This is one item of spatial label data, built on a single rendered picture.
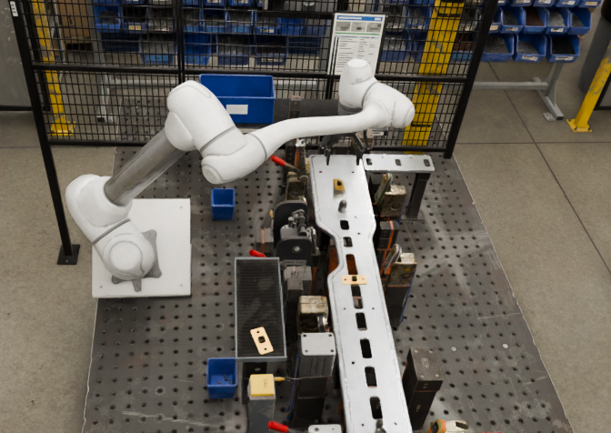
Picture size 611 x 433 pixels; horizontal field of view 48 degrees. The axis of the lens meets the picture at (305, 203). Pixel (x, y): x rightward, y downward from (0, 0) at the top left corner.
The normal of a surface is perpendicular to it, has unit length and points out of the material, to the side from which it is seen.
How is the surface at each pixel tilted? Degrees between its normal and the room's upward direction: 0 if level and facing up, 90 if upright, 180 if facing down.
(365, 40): 90
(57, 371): 0
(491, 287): 0
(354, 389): 0
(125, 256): 48
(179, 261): 43
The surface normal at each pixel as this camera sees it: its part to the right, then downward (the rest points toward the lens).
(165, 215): 0.13, -0.06
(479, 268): 0.09, -0.72
